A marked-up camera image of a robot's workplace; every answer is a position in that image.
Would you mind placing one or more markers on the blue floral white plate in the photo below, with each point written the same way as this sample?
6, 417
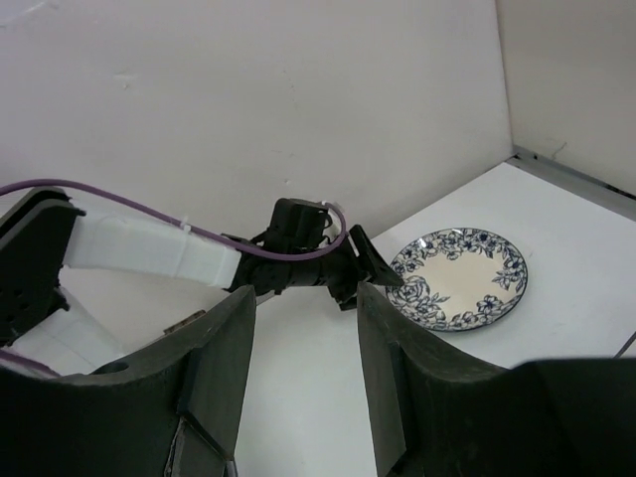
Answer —
458, 279

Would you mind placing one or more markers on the grey wire dish rack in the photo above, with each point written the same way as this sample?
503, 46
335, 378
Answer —
626, 346

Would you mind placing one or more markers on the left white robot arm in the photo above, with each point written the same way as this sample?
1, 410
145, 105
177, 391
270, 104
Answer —
46, 333

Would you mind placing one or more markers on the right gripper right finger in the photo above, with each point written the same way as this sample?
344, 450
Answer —
437, 411

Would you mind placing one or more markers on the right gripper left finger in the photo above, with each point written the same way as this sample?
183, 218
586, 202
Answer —
172, 408

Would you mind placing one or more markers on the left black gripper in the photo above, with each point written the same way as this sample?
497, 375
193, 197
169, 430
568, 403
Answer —
298, 227

